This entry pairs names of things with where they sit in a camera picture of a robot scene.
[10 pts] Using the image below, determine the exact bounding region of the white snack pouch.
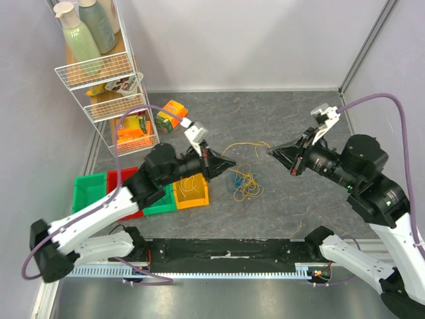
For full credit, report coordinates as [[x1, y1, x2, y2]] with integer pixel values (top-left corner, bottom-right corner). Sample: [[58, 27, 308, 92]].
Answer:
[[105, 72, 143, 97]]

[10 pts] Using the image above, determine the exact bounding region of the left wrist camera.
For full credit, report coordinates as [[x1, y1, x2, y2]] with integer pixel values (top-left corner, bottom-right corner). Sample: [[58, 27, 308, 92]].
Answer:
[[180, 117, 209, 156]]

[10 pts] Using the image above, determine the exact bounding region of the orange yellow box in rack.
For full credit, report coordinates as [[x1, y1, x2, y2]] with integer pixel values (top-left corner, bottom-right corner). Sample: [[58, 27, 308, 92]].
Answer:
[[117, 113, 155, 152]]

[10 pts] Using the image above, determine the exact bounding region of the red bin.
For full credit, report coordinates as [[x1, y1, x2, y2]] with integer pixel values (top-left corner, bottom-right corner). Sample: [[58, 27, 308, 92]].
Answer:
[[106, 167, 143, 221]]

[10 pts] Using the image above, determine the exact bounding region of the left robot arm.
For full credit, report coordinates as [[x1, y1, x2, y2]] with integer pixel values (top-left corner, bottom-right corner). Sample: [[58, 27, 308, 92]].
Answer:
[[21, 142, 236, 283]]

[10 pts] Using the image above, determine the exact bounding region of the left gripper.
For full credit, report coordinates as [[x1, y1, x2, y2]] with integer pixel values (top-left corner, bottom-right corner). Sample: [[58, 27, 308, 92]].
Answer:
[[160, 140, 236, 186]]

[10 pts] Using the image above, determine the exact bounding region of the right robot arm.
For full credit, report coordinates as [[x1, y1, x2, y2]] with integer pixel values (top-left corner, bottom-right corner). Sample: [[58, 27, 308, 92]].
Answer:
[[267, 128, 424, 318]]

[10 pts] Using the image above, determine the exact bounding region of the light green bottle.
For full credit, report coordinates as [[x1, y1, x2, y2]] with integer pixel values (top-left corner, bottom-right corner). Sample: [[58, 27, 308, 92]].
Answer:
[[53, 1, 102, 76]]

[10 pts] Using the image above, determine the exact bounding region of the yellow snack bag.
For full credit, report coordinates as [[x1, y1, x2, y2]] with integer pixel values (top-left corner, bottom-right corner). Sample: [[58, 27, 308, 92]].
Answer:
[[86, 83, 106, 97]]

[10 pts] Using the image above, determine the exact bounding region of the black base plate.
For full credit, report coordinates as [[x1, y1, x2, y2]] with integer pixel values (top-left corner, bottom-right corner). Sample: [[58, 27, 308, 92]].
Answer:
[[124, 239, 328, 274]]

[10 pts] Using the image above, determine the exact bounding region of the white cable duct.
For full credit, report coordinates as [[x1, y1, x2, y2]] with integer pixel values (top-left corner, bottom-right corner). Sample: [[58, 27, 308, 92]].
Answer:
[[68, 262, 315, 279]]

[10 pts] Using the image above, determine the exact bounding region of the far left green bin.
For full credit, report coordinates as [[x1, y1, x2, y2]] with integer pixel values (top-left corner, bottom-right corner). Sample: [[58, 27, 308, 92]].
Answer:
[[72, 172, 107, 214]]

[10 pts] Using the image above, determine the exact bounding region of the green bin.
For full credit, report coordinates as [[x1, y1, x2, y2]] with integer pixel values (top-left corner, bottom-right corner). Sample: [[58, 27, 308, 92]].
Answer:
[[72, 172, 107, 214], [143, 184, 177, 216]]

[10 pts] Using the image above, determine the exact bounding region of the white wire shelf rack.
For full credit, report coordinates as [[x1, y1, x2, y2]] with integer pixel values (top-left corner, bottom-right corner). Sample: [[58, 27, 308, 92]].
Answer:
[[55, 8, 159, 156]]

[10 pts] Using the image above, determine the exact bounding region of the white cable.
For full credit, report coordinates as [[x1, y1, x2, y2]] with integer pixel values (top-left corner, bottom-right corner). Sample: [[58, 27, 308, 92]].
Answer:
[[178, 177, 201, 197]]

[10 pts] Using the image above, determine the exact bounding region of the pink bottle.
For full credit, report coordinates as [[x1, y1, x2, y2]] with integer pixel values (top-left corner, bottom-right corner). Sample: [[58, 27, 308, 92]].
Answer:
[[98, 0, 120, 34]]

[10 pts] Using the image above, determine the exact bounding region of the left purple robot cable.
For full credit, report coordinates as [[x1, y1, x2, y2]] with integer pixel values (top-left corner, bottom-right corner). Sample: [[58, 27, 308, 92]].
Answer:
[[21, 104, 187, 280]]

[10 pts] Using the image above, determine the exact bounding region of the grey green bottle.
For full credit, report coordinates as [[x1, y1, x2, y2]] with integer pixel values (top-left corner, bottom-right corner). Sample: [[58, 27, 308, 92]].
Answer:
[[78, 0, 116, 54]]

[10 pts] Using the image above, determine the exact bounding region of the aluminium corner post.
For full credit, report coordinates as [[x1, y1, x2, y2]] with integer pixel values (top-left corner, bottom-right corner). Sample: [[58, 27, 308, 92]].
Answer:
[[338, 0, 399, 97]]

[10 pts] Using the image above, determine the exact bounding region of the orange bin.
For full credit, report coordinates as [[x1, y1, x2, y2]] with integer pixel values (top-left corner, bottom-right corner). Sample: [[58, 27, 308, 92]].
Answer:
[[173, 173, 210, 210]]

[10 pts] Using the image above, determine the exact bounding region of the orange juice carton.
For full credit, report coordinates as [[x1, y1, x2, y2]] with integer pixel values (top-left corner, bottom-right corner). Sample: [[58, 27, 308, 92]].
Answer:
[[155, 100, 189, 133]]

